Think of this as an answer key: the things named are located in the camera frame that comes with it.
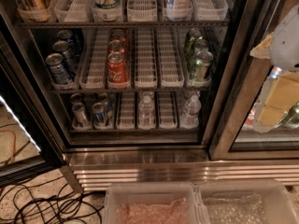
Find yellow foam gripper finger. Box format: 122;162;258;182
253;72;299;133

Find red coca cola can middle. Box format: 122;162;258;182
107;40;126;53

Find red coca cola can front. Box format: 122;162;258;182
107;52;128;84

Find blue redbull can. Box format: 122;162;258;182
98;92;113;118
92;102;109;127

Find black cables on floor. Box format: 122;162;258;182
0;175;104;224

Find red coca cola can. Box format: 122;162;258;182
110;29;126;42
107;52;128;84
107;40;126;53

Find blue pepsi can middle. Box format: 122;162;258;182
52;40;78;74

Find clear water bottle right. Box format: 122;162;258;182
181;94;201;129

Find green can middle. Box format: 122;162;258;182
190;39;209;59

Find clear water bottle centre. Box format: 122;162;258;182
138;95;155;129

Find clear bin pink bubble wrap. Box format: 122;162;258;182
103;182;205;224

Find stainless fridge base grille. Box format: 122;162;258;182
60;149;299;193

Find closed right fridge door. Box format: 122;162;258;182
202;0;299;161

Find blue pepsi can front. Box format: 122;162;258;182
46;53;73;85

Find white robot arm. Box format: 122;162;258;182
250;5;299;133

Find clear water bottle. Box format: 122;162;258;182
181;94;201;129
138;95;155;129

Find blue redbull can rear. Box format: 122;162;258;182
98;92;113;118

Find orange cable on floor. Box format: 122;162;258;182
0;128;17;167

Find blue pepsi can rear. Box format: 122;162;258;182
57;30;82;54

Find blue pepsi can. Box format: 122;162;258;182
52;40;78;74
57;30;82;54
46;53;73;85

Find red coca cola can rear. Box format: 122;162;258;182
110;29;126;42

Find open fridge glass door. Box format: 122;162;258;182
0;17;64;188

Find blue redbull can front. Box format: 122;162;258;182
92;102;109;127

